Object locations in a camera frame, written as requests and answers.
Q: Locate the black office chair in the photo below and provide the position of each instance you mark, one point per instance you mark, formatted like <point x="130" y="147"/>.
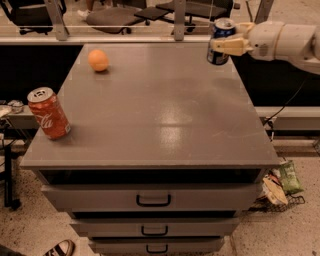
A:
<point x="208" y="9"/>
<point x="28" y="15"/>

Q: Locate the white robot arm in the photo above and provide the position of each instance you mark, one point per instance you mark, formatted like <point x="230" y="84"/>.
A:
<point x="299" y="45"/>

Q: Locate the grey drawer cabinet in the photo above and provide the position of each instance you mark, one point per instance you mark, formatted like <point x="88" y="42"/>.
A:
<point x="161" y="120"/>

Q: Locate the green snack bag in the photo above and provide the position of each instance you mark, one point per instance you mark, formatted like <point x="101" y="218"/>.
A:
<point x="289" y="179"/>

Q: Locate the black wire basket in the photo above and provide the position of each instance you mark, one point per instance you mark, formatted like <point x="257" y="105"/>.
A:
<point x="265" y="205"/>

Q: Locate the top drawer black handle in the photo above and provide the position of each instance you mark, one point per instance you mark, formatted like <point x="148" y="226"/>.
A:
<point x="153" y="202"/>

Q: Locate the drawer black handle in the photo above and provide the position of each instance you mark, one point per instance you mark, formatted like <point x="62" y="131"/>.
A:
<point x="153" y="202"/>
<point x="156" y="249"/>
<point x="154" y="231"/>

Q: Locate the bottom drawer black handle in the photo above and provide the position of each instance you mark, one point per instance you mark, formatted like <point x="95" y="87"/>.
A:
<point x="156" y="249"/>

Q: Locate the brown office chair seat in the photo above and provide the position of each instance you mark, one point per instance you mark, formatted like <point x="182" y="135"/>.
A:
<point x="114" y="20"/>

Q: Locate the yellow snack packet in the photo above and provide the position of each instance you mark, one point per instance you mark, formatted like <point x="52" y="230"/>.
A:
<point x="274" y="192"/>

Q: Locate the orange fruit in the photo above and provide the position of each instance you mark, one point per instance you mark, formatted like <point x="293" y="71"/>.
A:
<point x="98" y="60"/>

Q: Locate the red coca-cola can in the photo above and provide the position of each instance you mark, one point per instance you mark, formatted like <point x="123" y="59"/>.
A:
<point x="45" y="106"/>

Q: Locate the black office chair left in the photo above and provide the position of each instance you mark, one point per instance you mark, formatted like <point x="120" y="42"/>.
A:
<point x="28" y="15"/>

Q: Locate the middle drawer black handle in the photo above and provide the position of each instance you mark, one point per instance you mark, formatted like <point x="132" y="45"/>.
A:
<point x="154" y="231"/>

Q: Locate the striped sneaker shoe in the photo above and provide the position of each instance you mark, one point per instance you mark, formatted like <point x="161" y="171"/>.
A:
<point x="64" y="248"/>

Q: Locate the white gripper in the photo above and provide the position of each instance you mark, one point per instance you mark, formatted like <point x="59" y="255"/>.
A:
<point x="265" y="40"/>

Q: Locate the black office chair right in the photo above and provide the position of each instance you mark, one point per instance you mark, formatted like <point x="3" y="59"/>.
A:
<point x="208" y="9"/>

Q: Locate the blue pepsi can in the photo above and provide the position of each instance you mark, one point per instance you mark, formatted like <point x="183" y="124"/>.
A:
<point x="221" y="28"/>

